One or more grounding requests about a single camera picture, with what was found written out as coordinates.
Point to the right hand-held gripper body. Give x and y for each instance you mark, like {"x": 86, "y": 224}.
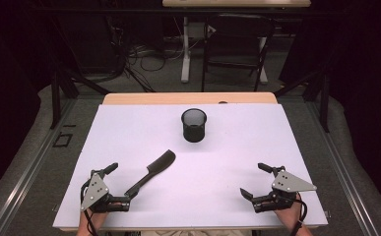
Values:
{"x": 288, "y": 183}

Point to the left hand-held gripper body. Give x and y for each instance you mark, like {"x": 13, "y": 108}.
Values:
{"x": 94, "y": 191}

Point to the black plastic comb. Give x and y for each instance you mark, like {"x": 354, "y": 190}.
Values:
{"x": 160, "y": 164}

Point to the black mesh pen cup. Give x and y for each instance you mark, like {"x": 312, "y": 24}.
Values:
{"x": 194, "y": 131}

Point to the person's left hand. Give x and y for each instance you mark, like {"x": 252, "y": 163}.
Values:
{"x": 96, "y": 218}

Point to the person's right hand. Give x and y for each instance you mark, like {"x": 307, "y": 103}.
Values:
{"x": 288, "y": 214}

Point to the white board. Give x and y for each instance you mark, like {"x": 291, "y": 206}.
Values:
{"x": 198, "y": 183}

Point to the short black tape strip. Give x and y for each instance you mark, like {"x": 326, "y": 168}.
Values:
{"x": 70, "y": 125}

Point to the light wooden table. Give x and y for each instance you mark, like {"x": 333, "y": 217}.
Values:
{"x": 178, "y": 98}

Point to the white-legged background desk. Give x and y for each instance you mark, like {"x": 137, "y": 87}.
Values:
{"x": 185, "y": 55}

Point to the black folding chair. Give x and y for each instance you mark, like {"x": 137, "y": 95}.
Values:
{"x": 237, "y": 29}

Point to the aluminium floor rail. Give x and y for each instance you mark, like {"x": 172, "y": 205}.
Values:
{"x": 30, "y": 170}
{"x": 339, "y": 170}

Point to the black metal frame stand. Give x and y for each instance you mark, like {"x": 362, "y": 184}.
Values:
{"x": 324, "y": 101}
{"x": 56, "y": 98}

